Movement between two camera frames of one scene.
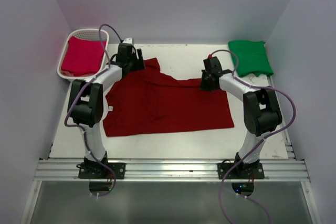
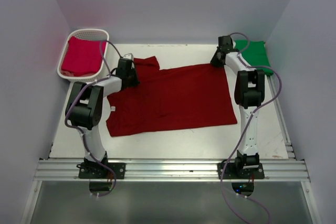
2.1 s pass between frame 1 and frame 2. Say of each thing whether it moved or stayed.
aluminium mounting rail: stayed
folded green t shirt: stayed
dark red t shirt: moved
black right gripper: moved
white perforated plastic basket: stayed
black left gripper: moved
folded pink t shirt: stayed
